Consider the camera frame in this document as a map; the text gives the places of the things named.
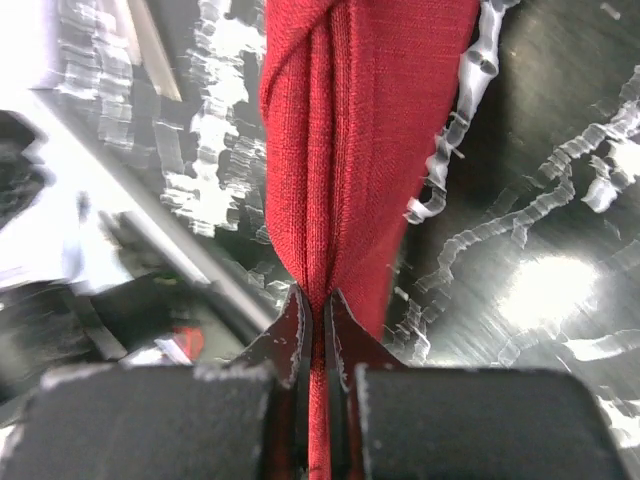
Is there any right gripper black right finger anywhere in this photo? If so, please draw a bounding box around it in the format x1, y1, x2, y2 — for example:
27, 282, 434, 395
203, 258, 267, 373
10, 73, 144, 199
324, 292, 625, 479

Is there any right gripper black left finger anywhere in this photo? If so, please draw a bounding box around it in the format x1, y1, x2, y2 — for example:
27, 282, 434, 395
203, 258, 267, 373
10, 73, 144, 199
1, 287, 311, 479

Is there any red cloth napkin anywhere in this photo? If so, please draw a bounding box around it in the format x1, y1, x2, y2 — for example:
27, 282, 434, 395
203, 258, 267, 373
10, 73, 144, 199
260, 1, 478, 479

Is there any wooden chopstick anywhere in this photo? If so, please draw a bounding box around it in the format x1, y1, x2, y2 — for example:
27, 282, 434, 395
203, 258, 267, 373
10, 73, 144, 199
128, 0, 182, 102

